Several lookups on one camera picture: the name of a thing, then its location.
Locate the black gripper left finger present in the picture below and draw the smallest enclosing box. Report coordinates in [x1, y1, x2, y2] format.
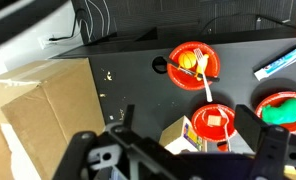
[52, 104, 176, 180]

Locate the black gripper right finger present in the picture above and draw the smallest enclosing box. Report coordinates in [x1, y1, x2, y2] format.
[234, 104, 296, 180]

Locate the white spoon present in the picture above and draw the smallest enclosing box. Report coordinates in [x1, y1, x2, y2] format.
[193, 48, 214, 103]

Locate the red plastic bowl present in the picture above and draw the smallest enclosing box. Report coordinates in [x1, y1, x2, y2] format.
[166, 41, 221, 92]
[191, 103, 238, 143]
[255, 91, 296, 134]

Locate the white plastic fork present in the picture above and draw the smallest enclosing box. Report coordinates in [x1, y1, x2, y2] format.
[217, 108, 233, 153]

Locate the small red cube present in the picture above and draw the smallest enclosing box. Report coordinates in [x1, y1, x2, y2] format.
[217, 141, 230, 152]

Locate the green plush toy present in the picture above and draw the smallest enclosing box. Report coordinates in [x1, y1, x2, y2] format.
[261, 98, 296, 126]

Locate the orange square block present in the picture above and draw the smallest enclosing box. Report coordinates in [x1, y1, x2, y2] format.
[206, 115, 222, 128]

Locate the large cardboard box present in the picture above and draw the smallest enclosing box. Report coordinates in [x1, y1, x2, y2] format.
[0, 58, 106, 180]

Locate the white blue toothpaste tube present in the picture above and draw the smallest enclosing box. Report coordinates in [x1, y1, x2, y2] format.
[252, 39, 296, 82]

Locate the orange toy fruit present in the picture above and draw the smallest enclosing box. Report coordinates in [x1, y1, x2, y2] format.
[178, 50, 197, 70]

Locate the thin black stick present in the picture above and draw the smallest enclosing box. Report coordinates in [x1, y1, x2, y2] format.
[167, 59, 221, 84]

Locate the white wall outlet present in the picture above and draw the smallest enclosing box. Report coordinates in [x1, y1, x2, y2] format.
[37, 34, 58, 50]

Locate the black power cable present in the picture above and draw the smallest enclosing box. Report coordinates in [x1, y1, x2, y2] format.
[48, 8, 86, 43]

